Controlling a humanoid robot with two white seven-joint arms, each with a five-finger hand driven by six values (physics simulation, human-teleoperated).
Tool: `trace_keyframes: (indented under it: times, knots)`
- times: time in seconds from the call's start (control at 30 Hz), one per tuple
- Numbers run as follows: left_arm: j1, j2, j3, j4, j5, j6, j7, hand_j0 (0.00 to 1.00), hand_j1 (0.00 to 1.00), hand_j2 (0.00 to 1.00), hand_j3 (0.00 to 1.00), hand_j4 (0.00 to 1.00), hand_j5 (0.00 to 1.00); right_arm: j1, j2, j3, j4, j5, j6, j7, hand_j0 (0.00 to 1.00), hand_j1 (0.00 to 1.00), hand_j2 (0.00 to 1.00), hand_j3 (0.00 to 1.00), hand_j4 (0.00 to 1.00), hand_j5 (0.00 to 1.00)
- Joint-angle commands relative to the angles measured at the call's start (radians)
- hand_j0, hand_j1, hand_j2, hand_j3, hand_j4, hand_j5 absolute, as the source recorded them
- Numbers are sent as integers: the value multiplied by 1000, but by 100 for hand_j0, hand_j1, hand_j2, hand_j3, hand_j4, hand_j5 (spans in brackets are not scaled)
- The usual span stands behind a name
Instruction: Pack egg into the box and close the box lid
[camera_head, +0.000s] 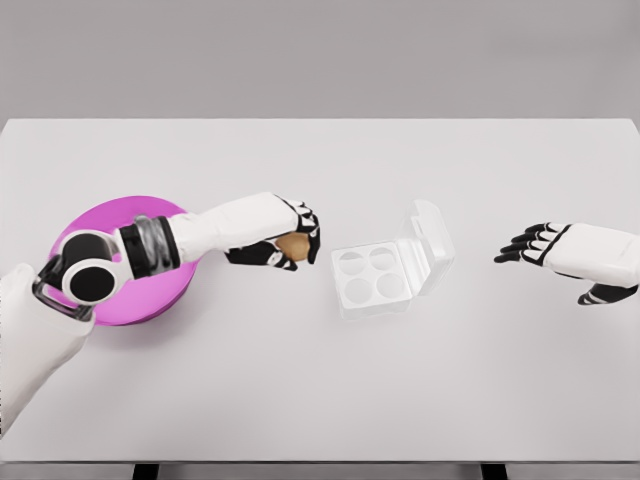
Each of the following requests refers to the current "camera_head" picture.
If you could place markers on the clear plastic egg box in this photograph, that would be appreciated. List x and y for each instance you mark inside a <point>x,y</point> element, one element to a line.
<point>390,270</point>

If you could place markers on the brown egg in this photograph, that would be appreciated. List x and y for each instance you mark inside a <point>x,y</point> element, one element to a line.
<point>294,246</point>

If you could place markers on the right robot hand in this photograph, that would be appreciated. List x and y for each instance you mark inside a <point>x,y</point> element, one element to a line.
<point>590,250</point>

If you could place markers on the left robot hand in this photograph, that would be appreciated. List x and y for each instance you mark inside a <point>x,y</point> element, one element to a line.
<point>267,215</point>

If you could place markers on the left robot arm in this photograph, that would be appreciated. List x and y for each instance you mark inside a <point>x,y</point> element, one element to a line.
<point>195,235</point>

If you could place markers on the pink round bowl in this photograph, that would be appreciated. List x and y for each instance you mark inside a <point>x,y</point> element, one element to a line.
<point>165,295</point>

